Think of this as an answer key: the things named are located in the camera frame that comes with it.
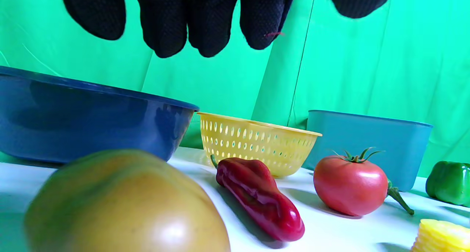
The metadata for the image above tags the person's left hand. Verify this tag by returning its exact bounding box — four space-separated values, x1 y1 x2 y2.
61 0 396 58

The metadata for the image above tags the dark blue bowl container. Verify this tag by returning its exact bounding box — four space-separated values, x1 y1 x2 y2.
0 66 200 163

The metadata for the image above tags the yellow perforated basket container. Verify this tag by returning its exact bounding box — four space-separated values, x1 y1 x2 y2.
197 112 323 178

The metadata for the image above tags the yellow brown bell pepper object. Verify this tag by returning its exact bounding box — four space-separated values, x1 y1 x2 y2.
24 149 231 252

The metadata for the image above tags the red chili pepper object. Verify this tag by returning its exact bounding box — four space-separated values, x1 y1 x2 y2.
210 154 306 242

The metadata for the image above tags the teal plastic bin container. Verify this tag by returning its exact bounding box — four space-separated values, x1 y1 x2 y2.
302 110 434 192

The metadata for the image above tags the red tomato object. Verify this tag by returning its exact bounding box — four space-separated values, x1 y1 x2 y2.
313 147 388 217

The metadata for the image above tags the green chili pepper object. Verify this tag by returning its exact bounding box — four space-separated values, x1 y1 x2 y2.
387 180 415 216

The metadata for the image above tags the green bell pepper object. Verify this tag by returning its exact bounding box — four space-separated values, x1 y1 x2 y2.
426 161 470 208

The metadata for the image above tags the yellow corn piece object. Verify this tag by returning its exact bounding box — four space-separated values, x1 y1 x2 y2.
411 219 470 252

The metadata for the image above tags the green backdrop cloth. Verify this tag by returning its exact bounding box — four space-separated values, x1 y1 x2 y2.
0 0 470 178

